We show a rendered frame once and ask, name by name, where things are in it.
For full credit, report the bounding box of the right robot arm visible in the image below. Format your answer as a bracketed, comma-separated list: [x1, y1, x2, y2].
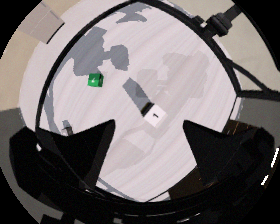
[199, 4, 242, 41]

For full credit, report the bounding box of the white block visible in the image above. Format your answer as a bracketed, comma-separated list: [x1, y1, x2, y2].
[142, 103, 168, 128]

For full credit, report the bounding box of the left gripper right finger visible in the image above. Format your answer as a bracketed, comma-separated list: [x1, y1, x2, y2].
[183, 120, 255, 187]

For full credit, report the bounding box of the small green block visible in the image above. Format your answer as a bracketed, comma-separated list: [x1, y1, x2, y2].
[88, 73, 104, 87]

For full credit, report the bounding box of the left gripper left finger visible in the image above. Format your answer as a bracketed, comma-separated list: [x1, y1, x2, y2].
[35, 119, 116, 191]

